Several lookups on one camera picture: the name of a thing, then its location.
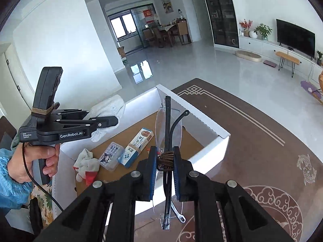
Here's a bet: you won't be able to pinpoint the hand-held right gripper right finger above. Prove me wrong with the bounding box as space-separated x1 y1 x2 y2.
173 146 294 242

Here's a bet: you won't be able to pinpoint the black television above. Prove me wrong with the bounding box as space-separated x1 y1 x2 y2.
276 19 316 57

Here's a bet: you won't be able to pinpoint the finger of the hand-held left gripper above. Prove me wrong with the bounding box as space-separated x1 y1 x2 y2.
53 108 90 119
52 115 119 132

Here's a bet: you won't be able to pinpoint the framed wall painting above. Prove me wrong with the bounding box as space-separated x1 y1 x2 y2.
161 0 174 14

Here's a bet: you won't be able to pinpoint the black-framed eyeglasses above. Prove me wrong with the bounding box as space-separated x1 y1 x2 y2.
154 96 190 230

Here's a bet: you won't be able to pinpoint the white knit glove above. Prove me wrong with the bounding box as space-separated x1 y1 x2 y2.
89 94 126 143
73 148 101 187

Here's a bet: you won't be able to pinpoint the clear cartoon-print plastic box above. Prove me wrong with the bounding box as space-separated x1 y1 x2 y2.
98 142 125 172

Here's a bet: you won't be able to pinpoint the red flower arrangement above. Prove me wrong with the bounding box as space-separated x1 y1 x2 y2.
239 19 253 37

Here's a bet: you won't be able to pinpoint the purple round floor mat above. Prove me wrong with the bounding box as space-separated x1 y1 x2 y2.
300 80 323 104

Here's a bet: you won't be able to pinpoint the person's left forearm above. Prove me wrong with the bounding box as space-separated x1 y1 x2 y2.
0 134 34 210

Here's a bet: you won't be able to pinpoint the wooden bench with metal legs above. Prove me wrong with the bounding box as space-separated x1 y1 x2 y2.
275 51 302 78

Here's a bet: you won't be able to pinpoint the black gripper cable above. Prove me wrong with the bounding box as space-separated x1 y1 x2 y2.
22 142 65 212

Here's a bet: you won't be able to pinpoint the floral patterned cushion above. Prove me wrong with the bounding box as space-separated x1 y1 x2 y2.
30 184 55 230

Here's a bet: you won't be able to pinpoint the brown dining chair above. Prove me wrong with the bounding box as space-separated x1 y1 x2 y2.
175 19 192 46

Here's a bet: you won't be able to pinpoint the dining table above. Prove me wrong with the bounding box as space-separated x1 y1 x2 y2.
158 24 177 46

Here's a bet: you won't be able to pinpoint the round beige floor cushion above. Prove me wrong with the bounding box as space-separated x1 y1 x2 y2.
235 50 263 62

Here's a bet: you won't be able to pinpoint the blue white ointment box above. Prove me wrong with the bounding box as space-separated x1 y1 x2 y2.
117 128 154 169

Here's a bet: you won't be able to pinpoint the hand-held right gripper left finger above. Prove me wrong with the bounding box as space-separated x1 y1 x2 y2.
33 146 158 242

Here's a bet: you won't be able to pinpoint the person's left hand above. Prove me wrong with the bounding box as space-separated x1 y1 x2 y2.
7 144 60 182

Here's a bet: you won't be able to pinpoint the white television cabinet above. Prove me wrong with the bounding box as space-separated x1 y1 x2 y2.
238 35 323 81

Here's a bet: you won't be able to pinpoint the bushy green potted plant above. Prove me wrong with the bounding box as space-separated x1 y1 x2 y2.
254 23 272 41

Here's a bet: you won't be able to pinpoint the red window poster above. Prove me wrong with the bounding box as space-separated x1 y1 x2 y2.
143 9 155 24

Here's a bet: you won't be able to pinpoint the dark glass display cabinet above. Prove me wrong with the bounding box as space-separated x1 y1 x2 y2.
199 0 240 48

